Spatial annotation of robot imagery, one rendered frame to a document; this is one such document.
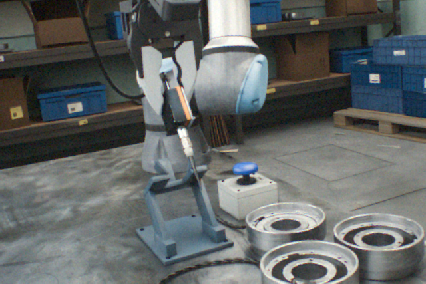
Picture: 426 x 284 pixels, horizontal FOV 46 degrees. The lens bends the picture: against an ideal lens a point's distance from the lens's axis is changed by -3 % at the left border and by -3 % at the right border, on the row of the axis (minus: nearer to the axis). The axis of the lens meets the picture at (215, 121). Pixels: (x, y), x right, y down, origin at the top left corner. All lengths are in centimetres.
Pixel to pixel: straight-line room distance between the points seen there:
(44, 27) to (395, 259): 357
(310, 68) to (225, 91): 384
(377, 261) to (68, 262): 40
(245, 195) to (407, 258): 28
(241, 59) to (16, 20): 360
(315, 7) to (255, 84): 451
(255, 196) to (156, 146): 34
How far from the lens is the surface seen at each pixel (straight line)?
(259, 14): 456
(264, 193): 80
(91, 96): 407
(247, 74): 100
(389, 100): 467
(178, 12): 58
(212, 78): 101
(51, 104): 404
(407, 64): 448
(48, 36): 396
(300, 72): 477
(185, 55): 67
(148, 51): 65
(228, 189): 80
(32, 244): 83
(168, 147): 106
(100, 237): 80
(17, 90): 398
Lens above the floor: 111
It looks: 12 degrees down
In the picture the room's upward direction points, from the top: 6 degrees counter-clockwise
